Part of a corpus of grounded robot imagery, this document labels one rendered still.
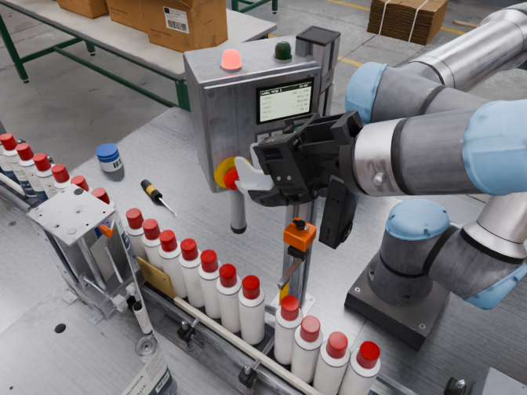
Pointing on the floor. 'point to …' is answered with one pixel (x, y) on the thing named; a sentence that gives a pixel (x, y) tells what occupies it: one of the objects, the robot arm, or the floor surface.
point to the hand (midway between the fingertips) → (245, 185)
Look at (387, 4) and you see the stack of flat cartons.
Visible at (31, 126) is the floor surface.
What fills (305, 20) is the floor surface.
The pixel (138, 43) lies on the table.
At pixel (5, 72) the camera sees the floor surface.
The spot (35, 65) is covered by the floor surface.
